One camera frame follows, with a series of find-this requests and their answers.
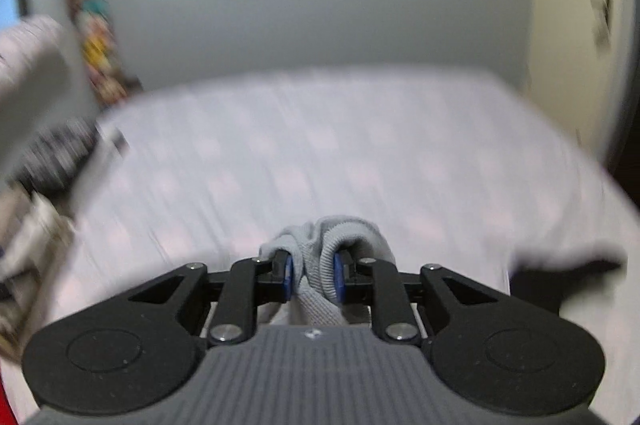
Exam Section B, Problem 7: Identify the light grey garment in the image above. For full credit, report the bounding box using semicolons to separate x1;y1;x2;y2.
257;215;395;327

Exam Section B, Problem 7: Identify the polka dot bed sheet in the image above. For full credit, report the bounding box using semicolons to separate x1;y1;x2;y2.
0;66;640;425

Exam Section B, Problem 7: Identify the dark patterned cloth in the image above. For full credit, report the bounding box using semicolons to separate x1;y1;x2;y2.
6;119;127;200

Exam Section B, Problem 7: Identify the cream door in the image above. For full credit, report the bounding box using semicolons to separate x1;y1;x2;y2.
524;0;637;162

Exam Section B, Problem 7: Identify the black door handle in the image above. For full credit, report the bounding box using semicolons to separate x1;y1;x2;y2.
590;0;613;54

